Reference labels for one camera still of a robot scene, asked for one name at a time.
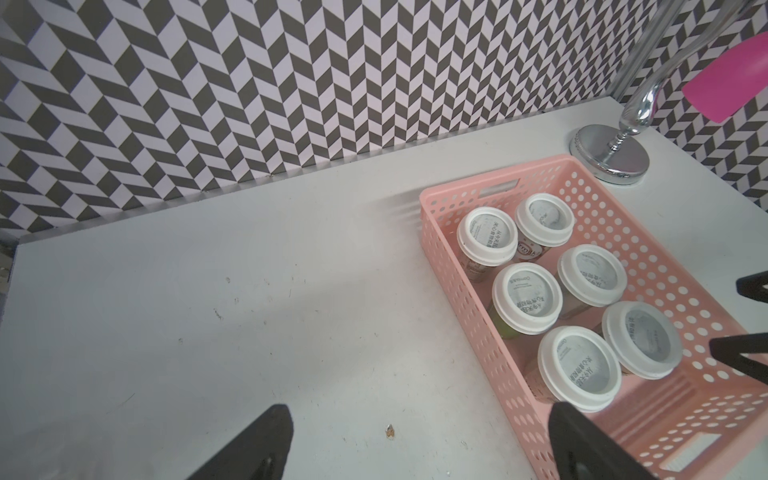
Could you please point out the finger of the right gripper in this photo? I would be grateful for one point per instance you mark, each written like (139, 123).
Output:
(754, 287)
(734, 350)

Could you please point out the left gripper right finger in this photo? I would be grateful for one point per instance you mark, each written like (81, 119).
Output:
(582, 450)

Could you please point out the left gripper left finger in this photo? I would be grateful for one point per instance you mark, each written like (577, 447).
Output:
(260, 451)

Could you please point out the yogurt cup edge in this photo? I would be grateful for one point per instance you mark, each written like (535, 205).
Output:
(643, 339)
(574, 364)

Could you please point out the green label yogurt cup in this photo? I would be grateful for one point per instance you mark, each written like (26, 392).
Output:
(526, 300)

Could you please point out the red label yogurt cup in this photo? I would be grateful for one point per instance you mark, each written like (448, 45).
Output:
(544, 222)

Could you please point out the beige label yogurt cup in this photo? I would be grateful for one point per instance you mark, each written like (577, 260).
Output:
(487, 238)

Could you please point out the silver metal cup stand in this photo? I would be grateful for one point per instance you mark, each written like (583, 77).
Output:
(613, 155)

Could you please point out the magenta plastic wine glass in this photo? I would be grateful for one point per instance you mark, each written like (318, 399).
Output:
(731, 81)

